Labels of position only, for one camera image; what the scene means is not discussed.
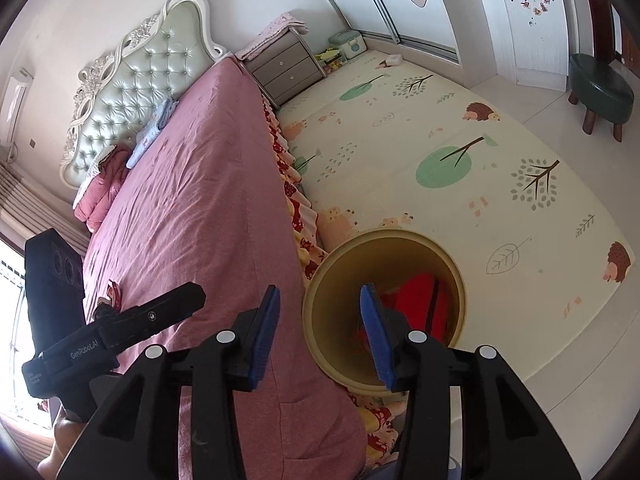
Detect pink cloth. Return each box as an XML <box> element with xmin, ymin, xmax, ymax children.
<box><xmin>235</xmin><ymin>12</ymin><xmax>307</xmax><ymax>61</ymax></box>

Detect bed with pink sheet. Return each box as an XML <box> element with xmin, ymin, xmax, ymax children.
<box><xmin>75</xmin><ymin>55</ymin><xmax>368</xmax><ymax>480</ymax></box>

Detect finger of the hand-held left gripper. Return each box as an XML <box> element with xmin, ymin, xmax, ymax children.
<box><xmin>112</xmin><ymin>282</ymin><xmax>207</xmax><ymax>346</ymax></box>

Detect folded white cloth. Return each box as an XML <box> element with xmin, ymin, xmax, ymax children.
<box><xmin>126</xmin><ymin>125</ymin><xmax>162</xmax><ymax>170</ymax></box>

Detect red bag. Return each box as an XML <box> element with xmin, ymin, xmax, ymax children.
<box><xmin>377</xmin><ymin>272</ymin><xmax>451</xmax><ymax>346</ymax></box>

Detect cream printed play mat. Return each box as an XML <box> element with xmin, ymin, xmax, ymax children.
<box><xmin>272</xmin><ymin>47</ymin><xmax>632</xmax><ymax>396</ymax></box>

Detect yellow trash bin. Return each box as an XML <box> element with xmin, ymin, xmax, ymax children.
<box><xmin>301</xmin><ymin>230</ymin><xmax>468</xmax><ymax>395</ymax></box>

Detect pink quilt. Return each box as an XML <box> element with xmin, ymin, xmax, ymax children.
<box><xmin>74</xmin><ymin>142</ymin><xmax>131</xmax><ymax>233</ymax></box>

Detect pile of small toys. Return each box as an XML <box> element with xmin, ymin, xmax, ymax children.
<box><xmin>316</xmin><ymin>49</ymin><xmax>346</xmax><ymax>76</ymax></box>

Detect white sliding wardrobe doors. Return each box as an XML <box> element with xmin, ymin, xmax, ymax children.
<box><xmin>305</xmin><ymin>0</ymin><xmax>473</xmax><ymax>66</ymax></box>

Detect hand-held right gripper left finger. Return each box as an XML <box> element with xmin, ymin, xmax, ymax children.
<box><xmin>57</xmin><ymin>285</ymin><xmax>282</xmax><ymax>480</ymax></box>

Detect white tufted headboard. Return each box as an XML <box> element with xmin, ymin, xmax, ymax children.
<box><xmin>60</xmin><ymin>0</ymin><xmax>226</xmax><ymax>191</ymax></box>

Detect beige curtain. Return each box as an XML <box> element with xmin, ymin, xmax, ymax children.
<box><xmin>0</xmin><ymin>160</ymin><xmax>91</xmax><ymax>261</ymax></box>

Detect person's left hand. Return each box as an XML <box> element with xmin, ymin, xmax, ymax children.
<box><xmin>37</xmin><ymin>405</ymin><xmax>96</xmax><ymax>480</ymax></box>

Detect green round stool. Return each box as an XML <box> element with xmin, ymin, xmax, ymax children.
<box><xmin>567</xmin><ymin>53</ymin><xmax>635</xmax><ymax>143</ymax></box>

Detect white knitted pillow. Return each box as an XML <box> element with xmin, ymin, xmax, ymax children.
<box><xmin>82</xmin><ymin>144</ymin><xmax>118</xmax><ymax>183</ymax></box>

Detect folded blue striped cloth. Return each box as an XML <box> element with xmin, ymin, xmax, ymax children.
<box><xmin>150</xmin><ymin>97</ymin><xmax>180</xmax><ymax>131</ymax></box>

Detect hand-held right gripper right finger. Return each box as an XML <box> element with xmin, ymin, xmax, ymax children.
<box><xmin>360</xmin><ymin>284</ymin><xmax>581</xmax><ymax>480</ymax></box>

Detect grey nightstand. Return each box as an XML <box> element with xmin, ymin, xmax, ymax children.
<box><xmin>243</xmin><ymin>30</ymin><xmax>328</xmax><ymax>106</ymax></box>

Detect patterned bed skirt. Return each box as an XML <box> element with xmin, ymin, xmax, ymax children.
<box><xmin>260</xmin><ymin>95</ymin><xmax>401</xmax><ymax>471</ymax></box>

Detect white cabinet with stickers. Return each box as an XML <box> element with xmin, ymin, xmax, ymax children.
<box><xmin>487</xmin><ymin>0</ymin><xmax>576</xmax><ymax>92</ymax></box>

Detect window with railing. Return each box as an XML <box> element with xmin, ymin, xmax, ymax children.
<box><xmin>0</xmin><ymin>240</ymin><xmax>56</xmax><ymax>431</ymax></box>

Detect white storage box green lid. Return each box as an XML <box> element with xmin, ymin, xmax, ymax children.
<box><xmin>327</xmin><ymin>30</ymin><xmax>363</xmax><ymax>61</ymax></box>

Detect white air conditioner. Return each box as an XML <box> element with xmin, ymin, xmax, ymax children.
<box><xmin>0</xmin><ymin>67</ymin><xmax>35</xmax><ymax>148</ymax></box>

